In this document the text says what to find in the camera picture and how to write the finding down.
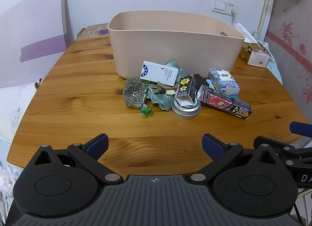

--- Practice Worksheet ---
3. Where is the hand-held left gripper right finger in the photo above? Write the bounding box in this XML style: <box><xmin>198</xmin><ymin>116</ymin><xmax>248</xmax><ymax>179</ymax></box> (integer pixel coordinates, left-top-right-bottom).
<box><xmin>188</xmin><ymin>133</ymin><xmax>284</xmax><ymax>184</ymax></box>

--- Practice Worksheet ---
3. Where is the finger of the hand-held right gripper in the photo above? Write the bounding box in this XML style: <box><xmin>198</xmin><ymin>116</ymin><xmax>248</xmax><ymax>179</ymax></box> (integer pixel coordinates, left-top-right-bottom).
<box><xmin>290</xmin><ymin>121</ymin><xmax>312</xmax><ymax>139</ymax></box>
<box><xmin>253</xmin><ymin>136</ymin><xmax>312</xmax><ymax>165</ymax></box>

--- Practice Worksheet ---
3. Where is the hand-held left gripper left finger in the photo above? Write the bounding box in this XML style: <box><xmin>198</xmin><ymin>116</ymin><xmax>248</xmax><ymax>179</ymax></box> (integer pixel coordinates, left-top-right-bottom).
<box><xmin>31</xmin><ymin>133</ymin><xmax>123</xmax><ymax>184</ymax></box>

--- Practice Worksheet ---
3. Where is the round metal tin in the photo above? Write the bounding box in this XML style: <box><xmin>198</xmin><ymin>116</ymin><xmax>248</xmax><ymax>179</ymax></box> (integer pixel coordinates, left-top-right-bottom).
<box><xmin>171</xmin><ymin>98</ymin><xmax>202</xmax><ymax>120</ymax></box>

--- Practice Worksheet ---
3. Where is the long black pink box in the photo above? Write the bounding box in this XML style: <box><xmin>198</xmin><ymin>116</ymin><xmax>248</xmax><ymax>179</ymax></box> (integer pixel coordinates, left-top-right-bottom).
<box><xmin>198</xmin><ymin>84</ymin><xmax>252</xmax><ymax>120</ymax></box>

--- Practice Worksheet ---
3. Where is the green candy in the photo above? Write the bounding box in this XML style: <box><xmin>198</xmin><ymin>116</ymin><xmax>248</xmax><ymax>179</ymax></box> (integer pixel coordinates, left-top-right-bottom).
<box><xmin>140</xmin><ymin>103</ymin><xmax>153</xmax><ymax>117</ymax></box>

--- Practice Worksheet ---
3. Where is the clear bag of silver pieces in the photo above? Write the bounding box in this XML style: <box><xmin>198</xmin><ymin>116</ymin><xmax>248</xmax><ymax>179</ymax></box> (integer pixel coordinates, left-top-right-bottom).
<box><xmin>122</xmin><ymin>77</ymin><xmax>147</xmax><ymax>108</ymax></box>

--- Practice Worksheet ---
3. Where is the small black star box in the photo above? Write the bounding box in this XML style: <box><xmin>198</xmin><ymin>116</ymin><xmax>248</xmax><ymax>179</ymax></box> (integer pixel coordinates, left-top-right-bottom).
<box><xmin>175</xmin><ymin>74</ymin><xmax>204</xmax><ymax>107</ymax></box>

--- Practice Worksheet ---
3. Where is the blue white patterned box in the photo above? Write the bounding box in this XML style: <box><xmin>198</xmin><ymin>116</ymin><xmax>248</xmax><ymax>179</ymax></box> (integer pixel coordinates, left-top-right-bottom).
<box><xmin>208</xmin><ymin>68</ymin><xmax>240</xmax><ymax>94</ymax></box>

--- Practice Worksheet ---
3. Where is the green checked scrunchie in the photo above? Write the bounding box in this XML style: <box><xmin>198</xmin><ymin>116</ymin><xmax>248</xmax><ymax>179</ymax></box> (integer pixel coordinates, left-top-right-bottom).
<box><xmin>144</xmin><ymin>60</ymin><xmax>187</xmax><ymax>111</ymax></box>

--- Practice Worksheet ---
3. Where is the beige hair claw clip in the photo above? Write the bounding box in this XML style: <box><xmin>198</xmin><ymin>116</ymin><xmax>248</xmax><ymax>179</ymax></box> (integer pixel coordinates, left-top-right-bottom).
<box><xmin>150</xmin><ymin>81</ymin><xmax>177</xmax><ymax>95</ymax></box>

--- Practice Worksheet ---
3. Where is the white cardboard box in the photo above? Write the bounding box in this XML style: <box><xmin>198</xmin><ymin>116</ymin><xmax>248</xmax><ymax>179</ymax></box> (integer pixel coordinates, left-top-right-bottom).
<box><xmin>140</xmin><ymin>61</ymin><xmax>180</xmax><ymax>87</ymax></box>

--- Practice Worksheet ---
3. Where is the beige plastic storage bin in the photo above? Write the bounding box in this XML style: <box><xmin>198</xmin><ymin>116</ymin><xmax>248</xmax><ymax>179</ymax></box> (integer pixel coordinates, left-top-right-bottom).
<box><xmin>107</xmin><ymin>11</ymin><xmax>245</xmax><ymax>80</ymax></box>

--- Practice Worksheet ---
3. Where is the light blue bedding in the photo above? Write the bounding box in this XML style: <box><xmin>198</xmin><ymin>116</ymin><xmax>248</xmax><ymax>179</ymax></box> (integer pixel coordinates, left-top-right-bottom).
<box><xmin>264</xmin><ymin>42</ymin><xmax>283</xmax><ymax>85</ymax></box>

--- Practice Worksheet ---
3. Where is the brown patterned tissue box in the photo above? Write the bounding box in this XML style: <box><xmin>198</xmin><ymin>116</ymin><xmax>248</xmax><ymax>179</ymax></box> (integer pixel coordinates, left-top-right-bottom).
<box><xmin>238</xmin><ymin>42</ymin><xmax>270</xmax><ymax>66</ymax></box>

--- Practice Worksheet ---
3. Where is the white cartoon bedding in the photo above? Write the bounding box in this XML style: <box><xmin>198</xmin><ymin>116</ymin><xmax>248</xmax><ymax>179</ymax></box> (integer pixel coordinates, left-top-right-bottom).
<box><xmin>0</xmin><ymin>82</ymin><xmax>39</xmax><ymax>217</ymax></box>

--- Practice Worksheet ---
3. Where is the white paper sheet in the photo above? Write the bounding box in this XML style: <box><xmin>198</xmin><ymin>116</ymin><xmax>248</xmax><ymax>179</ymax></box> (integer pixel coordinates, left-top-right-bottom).
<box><xmin>234</xmin><ymin>23</ymin><xmax>259</xmax><ymax>45</ymax></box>

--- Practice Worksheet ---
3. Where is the floral cushioned stool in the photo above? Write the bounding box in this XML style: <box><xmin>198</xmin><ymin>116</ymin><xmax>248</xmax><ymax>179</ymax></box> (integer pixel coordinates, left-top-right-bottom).
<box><xmin>77</xmin><ymin>23</ymin><xmax>109</xmax><ymax>39</ymax></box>

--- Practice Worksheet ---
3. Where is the white purple board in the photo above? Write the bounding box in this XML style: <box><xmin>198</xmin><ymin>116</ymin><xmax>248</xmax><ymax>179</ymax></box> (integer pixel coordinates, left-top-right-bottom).
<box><xmin>0</xmin><ymin>0</ymin><xmax>68</xmax><ymax>89</ymax></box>

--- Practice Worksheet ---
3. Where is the cream door frame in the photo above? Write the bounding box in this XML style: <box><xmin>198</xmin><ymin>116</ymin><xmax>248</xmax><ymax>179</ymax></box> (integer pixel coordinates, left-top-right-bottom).
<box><xmin>257</xmin><ymin>0</ymin><xmax>277</xmax><ymax>41</ymax></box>

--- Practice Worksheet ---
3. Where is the white plug with cable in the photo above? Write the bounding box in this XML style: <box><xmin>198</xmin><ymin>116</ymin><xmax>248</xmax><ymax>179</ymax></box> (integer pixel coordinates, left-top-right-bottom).
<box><xmin>230</xmin><ymin>8</ymin><xmax>238</xmax><ymax>26</ymax></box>

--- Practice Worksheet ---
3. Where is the white wall socket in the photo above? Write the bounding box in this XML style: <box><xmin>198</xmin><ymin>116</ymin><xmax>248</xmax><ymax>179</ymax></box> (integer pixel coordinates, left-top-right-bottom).
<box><xmin>228</xmin><ymin>1</ymin><xmax>239</xmax><ymax>15</ymax></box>

